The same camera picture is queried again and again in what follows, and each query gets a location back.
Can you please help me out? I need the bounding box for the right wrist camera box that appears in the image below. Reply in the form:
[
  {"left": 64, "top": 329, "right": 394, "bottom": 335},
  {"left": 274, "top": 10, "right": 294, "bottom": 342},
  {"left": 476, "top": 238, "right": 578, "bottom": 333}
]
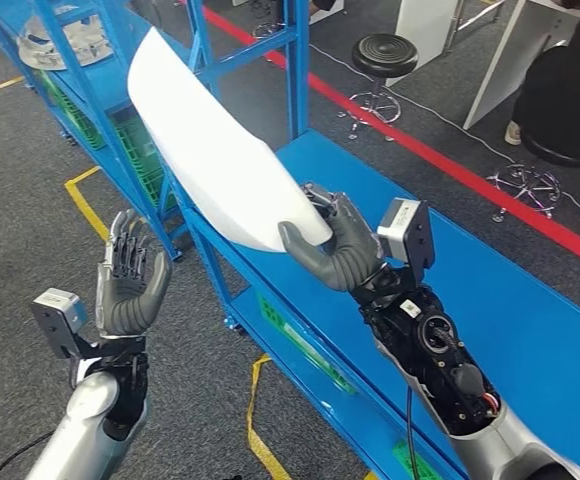
[{"left": 375, "top": 197, "right": 436, "bottom": 286}]

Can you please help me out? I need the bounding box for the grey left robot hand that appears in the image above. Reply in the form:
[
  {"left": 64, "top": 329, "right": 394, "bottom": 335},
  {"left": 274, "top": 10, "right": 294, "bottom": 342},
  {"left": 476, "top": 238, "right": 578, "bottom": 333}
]
[{"left": 95, "top": 209, "right": 174, "bottom": 339}]

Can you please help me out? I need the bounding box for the person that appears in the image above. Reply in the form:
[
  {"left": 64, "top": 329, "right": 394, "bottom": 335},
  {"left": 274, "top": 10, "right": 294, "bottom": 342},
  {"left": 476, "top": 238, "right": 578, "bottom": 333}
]
[{"left": 504, "top": 0, "right": 580, "bottom": 190}]

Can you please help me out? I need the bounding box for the white desk side panel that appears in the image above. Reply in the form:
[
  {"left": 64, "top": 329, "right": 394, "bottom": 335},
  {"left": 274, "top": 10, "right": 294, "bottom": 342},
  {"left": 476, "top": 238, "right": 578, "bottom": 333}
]
[
  {"left": 384, "top": 0, "right": 461, "bottom": 87},
  {"left": 462, "top": 0, "right": 580, "bottom": 130}
]

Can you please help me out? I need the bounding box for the red barrier tape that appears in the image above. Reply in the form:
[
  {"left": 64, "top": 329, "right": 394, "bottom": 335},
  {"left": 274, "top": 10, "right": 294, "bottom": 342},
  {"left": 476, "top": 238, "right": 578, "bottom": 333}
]
[{"left": 177, "top": 0, "right": 580, "bottom": 276}]

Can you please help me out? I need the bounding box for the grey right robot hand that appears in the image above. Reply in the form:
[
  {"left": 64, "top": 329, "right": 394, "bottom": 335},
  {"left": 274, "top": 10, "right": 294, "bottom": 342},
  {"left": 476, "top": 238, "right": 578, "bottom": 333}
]
[{"left": 277, "top": 184, "right": 386, "bottom": 294}]

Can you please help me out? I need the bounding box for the blue metal shelf rack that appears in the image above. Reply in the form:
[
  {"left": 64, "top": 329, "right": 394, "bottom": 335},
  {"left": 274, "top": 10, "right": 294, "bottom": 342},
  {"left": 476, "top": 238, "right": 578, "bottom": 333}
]
[
  {"left": 0, "top": 0, "right": 231, "bottom": 263},
  {"left": 162, "top": 0, "right": 580, "bottom": 480}
]

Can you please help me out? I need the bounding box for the yellow floor tape marking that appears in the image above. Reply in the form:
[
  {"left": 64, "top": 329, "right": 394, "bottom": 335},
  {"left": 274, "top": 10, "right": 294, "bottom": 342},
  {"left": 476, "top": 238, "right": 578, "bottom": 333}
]
[{"left": 246, "top": 354, "right": 294, "bottom": 480}]

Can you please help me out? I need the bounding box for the white curved plastic part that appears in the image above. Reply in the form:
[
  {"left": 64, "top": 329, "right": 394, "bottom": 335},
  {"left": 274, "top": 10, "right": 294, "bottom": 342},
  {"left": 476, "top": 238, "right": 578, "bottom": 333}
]
[{"left": 127, "top": 26, "right": 334, "bottom": 254}]

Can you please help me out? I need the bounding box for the black round stool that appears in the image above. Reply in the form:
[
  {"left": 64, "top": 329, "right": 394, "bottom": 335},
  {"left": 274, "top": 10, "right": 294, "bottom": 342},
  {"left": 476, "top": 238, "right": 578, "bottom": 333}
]
[
  {"left": 487, "top": 132, "right": 580, "bottom": 223},
  {"left": 337, "top": 33, "right": 420, "bottom": 142}
]

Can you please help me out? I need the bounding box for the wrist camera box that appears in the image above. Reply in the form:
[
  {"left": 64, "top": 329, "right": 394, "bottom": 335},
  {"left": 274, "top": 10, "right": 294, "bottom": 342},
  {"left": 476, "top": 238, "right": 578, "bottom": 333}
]
[
  {"left": 375, "top": 197, "right": 436, "bottom": 286},
  {"left": 30, "top": 288, "right": 90, "bottom": 362}
]

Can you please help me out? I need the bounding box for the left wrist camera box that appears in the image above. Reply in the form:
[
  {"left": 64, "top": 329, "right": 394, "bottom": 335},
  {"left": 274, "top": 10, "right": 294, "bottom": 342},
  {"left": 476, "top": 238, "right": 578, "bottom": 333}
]
[{"left": 30, "top": 288, "right": 90, "bottom": 362}]

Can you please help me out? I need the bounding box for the white floor cable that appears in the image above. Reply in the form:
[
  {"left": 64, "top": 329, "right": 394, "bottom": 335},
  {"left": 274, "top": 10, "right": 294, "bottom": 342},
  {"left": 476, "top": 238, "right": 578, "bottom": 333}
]
[{"left": 310, "top": 42, "right": 580, "bottom": 230}]

